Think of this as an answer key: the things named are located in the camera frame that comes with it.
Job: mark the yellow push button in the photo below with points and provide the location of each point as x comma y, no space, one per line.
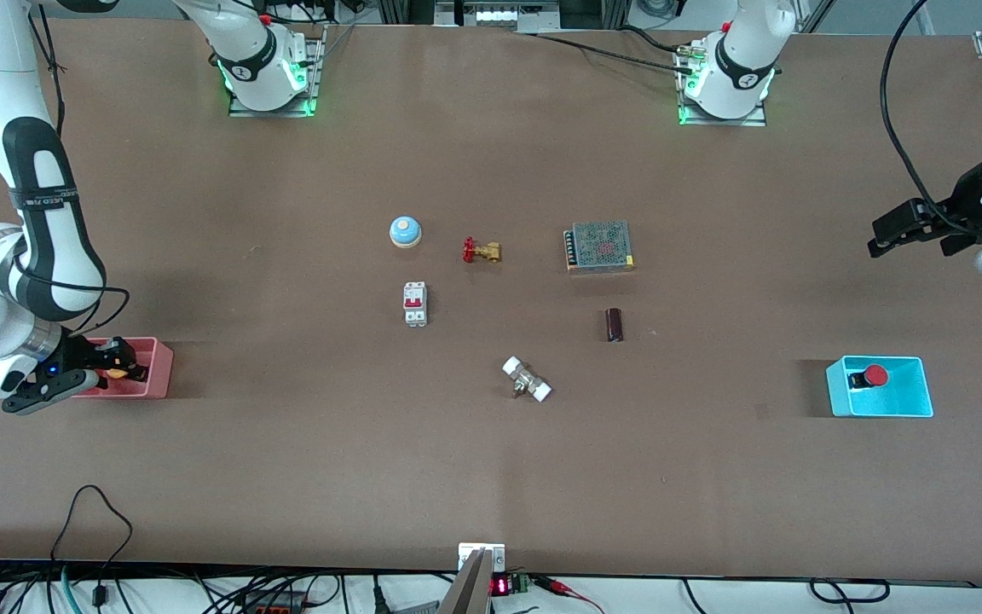
118,372

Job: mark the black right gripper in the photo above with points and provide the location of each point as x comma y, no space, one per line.
80,353

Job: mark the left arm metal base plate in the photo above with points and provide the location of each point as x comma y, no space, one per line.
725,121

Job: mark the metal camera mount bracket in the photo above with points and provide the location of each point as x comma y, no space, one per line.
476,588

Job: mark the red push button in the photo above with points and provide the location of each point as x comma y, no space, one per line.
875,374

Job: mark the red digit display module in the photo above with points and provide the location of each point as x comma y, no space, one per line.
508,585

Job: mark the cyan plastic box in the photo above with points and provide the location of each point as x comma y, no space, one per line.
900,396

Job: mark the white circuit breaker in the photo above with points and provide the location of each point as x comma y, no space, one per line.
415,304

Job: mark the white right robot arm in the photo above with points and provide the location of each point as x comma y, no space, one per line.
48,213

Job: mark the red clip lead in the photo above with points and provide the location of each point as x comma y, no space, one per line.
568,590

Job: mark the pink plastic box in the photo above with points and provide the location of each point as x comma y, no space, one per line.
154,375

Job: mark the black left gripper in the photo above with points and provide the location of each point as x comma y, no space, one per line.
967,203

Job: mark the white power strip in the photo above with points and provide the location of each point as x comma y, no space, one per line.
499,15

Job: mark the dark brown cylindrical capacitor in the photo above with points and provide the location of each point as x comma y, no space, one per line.
615,325

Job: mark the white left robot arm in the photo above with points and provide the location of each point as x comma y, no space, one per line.
738,77

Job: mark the blue service bell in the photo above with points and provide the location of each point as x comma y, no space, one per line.
405,230

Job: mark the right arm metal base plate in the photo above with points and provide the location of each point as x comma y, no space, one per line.
314,81

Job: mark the metal mesh power supply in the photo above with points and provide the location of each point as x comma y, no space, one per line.
600,246

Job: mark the steel pipe fitting white ends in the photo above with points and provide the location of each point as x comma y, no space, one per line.
527,379

